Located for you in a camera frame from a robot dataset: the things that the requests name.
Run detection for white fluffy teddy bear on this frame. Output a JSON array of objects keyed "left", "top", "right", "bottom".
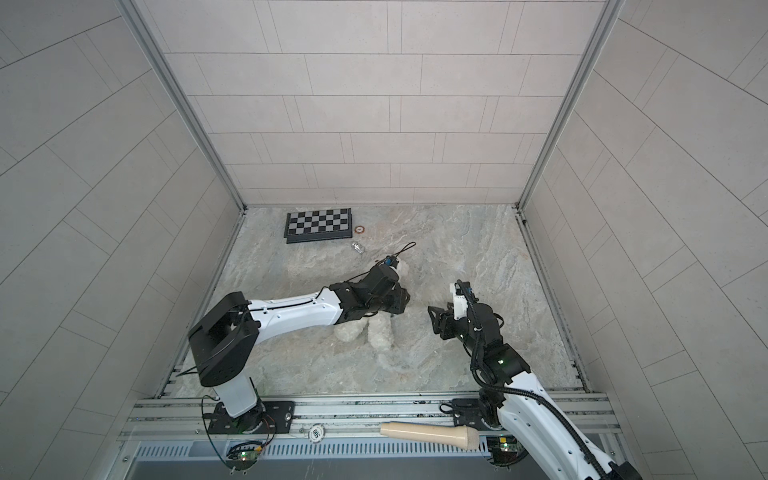
[{"left": 330, "top": 260, "right": 400, "bottom": 352}]

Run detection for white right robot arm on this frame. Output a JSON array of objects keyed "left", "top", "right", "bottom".
[{"left": 427, "top": 303, "right": 641, "bottom": 479}]

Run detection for right green circuit board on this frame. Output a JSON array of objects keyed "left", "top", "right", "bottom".
[{"left": 486, "top": 436, "right": 518, "bottom": 466}]

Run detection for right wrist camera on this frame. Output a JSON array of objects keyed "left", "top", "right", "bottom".
[{"left": 452, "top": 280, "right": 477, "bottom": 320}]

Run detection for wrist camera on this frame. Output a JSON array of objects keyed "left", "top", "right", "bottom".
[
  {"left": 452, "top": 280, "right": 477, "bottom": 320},
  {"left": 382, "top": 254, "right": 401, "bottom": 277}
]

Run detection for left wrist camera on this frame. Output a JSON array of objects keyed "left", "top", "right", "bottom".
[{"left": 382, "top": 254, "right": 401, "bottom": 277}]

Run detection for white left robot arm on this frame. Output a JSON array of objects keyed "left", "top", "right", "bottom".
[{"left": 188, "top": 263, "right": 410, "bottom": 419}]

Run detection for left green circuit board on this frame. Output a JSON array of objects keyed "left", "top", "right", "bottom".
[{"left": 227, "top": 440, "right": 265, "bottom": 463}]

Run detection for green circuit board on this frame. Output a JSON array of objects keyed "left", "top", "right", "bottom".
[
  {"left": 227, "top": 440, "right": 265, "bottom": 463},
  {"left": 486, "top": 436, "right": 518, "bottom": 466}
]

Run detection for folded black chess board box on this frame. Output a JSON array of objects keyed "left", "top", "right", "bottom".
[{"left": 284, "top": 208, "right": 354, "bottom": 244}]

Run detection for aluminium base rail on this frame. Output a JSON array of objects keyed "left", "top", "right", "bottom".
[{"left": 117, "top": 390, "right": 621, "bottom": 441}]

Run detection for beige wooden handle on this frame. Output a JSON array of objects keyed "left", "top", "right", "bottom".
[{"left": 379, "top": 422, "right": 480, "bottom": 450}]

